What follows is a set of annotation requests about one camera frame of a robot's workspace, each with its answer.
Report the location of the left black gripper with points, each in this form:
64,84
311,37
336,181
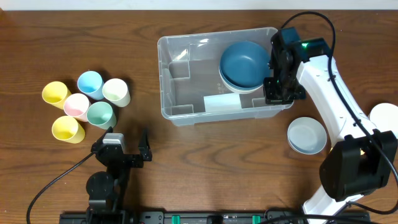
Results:
125,159

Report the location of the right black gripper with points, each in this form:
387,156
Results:
283,94

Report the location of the beige large bowl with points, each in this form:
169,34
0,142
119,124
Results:
239,90

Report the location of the dark blue bowl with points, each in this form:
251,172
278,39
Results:
223,77
245,64

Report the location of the grey small bowl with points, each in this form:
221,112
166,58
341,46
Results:
306,135

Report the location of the clear plastic storage container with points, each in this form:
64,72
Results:
191,88

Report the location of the white small bowl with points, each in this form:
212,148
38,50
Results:
384,116

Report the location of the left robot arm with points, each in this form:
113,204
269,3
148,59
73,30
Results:
106,189

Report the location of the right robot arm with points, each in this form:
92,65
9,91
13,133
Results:
361,158

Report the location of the mint green cup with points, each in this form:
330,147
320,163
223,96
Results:
101,115

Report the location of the cream white cup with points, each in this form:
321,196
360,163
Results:
116,91

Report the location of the yellow cup lower left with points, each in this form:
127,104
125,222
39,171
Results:
68,129

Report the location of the yellow cup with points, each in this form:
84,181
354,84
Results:
55,94
68,129

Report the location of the pink cup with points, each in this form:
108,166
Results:
77,105

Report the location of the light blue cup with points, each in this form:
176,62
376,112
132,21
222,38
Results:
91,84

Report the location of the yellow cup upper left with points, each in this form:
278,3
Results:
55,94

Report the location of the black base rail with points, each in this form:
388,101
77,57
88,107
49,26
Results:
173,218

